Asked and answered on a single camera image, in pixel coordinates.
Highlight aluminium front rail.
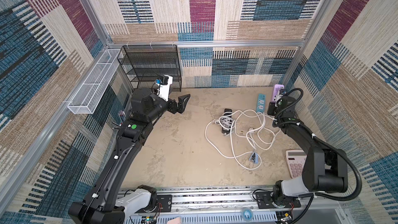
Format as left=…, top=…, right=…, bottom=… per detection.
left=117, top=186, right=353, bottom=224

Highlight black power strip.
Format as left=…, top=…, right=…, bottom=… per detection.
left=220, top=108, right=234, bottom=135

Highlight white cord of teal strip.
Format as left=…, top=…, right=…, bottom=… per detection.
left=236, top=109, right=282, bottom=150

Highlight black corrugated cable conduit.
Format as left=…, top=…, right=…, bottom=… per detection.
left=273, top=88, right=363, bottom=224

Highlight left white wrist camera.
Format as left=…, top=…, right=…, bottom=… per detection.
left=155, top=75, right=173, bottom=102

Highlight purple power strip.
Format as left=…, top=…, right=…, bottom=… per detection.
left=270, top=84, right=285, bottom=102

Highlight blue binder clip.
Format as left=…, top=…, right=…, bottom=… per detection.
left=249, top=151, right=260, bottom=164

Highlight black wire shelf rack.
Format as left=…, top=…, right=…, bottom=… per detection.
left=118, top=45, right=182, bottom=91

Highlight blue round sticker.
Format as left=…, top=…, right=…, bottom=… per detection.
left=241, top=208, right=254, bottom=222

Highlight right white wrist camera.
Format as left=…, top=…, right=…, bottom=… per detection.
left=275, top=89, right=286, bottom=104

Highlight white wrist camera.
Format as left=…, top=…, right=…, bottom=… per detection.
left=155, top=75, right=173, bottom=102
left=275, top=89, right=286, bottom=104

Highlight pens in red cup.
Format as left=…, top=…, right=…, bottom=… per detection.
left=118, top=111, right=125, bottom=124

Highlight pink white calculator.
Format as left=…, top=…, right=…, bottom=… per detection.
left=286, top=149, right=306, bottom=178

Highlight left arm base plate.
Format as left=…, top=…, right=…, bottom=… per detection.
left=135, top=195, right=173, bottom=214

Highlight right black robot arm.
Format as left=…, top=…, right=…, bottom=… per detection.
left=267, top=96, right=348, bottom=206

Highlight white cord of purple strip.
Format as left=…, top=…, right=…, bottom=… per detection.
left=204, top=108, right=276, bottom=171

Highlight teal power strip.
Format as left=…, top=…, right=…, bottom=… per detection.
left=256, top=93, right=266, bottom=113

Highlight white mesh wall basket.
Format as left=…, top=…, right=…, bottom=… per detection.
left=67, top=49, right=121, bottom=115

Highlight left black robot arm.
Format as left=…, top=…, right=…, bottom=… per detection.
left=68, top=88, right=190, bottom=224

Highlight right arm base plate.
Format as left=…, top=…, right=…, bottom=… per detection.
left=252, top=189, right=302, bottom=209

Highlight grey cord of black strip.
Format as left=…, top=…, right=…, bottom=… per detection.
left=218, top=111, right=239, bottom=135

